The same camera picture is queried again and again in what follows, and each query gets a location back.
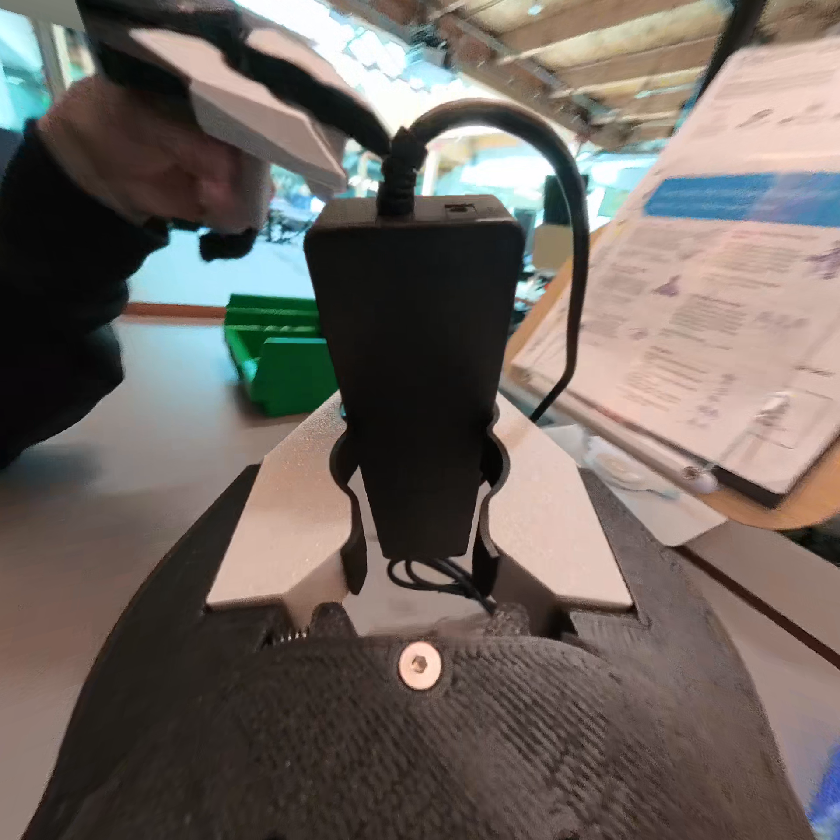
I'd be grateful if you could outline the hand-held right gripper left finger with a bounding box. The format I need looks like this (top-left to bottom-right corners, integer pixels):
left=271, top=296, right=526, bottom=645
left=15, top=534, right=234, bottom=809
left=206, top=392, right=368, bottom=627

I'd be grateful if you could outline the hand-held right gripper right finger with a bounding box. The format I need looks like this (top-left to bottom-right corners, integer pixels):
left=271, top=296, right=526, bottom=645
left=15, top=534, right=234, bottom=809
left=471, top=390, right=634, bottom=634

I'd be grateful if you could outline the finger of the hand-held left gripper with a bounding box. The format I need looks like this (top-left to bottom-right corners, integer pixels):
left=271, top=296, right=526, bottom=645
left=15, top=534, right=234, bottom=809
left=226, top=28, right=396, bottom=156
left=128, top=26, right=350, bottom=199

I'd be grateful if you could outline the green plastic bin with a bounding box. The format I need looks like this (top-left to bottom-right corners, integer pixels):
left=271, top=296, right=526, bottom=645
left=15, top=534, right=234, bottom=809
left=223, top=294, right=343, bottom=417

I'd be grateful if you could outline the black multi-port usb hub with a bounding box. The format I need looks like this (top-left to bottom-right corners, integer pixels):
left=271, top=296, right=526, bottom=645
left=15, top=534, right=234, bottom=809
left=305, top=195, right=526, bottom=560

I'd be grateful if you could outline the person's left forearm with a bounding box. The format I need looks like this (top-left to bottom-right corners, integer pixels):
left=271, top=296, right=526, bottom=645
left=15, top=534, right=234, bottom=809
left=0, top=121, right=173, bottom=468

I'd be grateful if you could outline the person's left hand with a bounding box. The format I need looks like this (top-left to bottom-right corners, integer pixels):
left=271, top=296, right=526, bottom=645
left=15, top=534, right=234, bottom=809
left=39, top=75, right=273, bottom=244

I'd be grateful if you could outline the blue banner printed sheet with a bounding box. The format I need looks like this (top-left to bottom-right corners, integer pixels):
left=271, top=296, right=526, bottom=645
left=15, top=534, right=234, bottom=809
left=512, top=172, right=840, bottom=496

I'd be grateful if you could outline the black tripod pole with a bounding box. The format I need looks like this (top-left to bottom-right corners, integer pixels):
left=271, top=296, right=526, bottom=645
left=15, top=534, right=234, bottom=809
left=694, top=0, right=770, bottom=106

